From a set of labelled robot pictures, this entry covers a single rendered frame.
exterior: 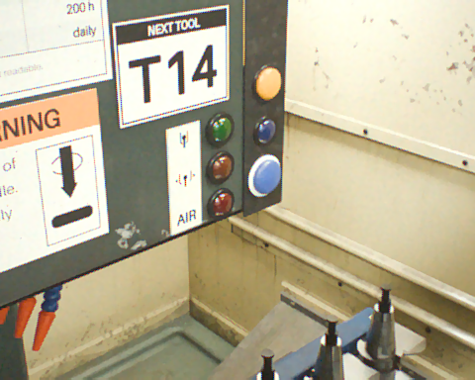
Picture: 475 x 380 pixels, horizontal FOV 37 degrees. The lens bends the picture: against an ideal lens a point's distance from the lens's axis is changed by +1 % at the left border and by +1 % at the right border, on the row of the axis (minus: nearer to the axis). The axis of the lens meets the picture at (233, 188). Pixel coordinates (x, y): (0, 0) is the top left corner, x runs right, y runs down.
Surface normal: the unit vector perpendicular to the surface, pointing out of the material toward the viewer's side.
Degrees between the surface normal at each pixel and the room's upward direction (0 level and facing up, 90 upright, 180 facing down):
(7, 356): 90
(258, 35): 90
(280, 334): 25
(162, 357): 0
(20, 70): 90
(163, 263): 90
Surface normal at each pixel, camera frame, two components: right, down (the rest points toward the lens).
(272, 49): 0.66, 0.31
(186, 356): 0.00, -0.91
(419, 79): -0.75, 0.28
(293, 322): -0.31, -0.71
